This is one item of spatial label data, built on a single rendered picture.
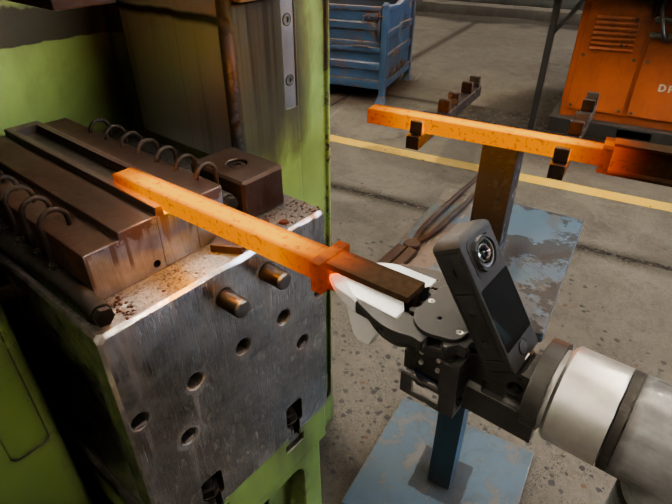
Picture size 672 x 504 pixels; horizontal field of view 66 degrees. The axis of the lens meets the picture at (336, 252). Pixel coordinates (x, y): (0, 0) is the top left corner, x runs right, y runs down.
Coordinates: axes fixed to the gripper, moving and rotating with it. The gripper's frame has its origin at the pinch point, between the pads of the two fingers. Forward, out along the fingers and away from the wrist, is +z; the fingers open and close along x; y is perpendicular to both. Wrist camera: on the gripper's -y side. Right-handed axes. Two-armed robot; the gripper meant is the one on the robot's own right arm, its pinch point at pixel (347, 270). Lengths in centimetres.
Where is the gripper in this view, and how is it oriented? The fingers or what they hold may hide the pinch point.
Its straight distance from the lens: 49.0
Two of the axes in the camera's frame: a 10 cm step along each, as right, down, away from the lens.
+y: 0.2, 8.3, 5.6
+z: -7.7, -3.4, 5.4
